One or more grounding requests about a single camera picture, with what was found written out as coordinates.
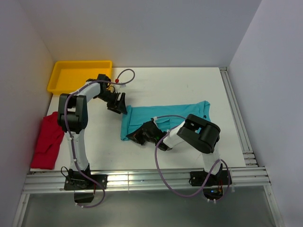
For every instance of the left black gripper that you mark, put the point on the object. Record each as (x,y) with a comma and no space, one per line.
(118,106)

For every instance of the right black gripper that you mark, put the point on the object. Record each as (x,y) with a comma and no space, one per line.
(136,136)

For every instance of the teal t shirt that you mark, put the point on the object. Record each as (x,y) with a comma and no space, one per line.
(168,116)

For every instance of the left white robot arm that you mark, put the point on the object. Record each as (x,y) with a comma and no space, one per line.
(73,119)

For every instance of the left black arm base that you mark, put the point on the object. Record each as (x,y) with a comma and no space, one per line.
(84,187)

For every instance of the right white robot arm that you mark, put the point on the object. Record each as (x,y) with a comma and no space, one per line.
(200,133)

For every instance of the yellow plastic tray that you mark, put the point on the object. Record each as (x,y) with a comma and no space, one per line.
(68,76)

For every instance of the red t shirt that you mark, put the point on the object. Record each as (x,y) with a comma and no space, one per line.
(48,143)

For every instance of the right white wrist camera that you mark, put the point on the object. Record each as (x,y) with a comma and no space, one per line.
(154,119)

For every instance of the front aluminium rail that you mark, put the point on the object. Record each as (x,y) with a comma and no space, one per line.
(38,182)

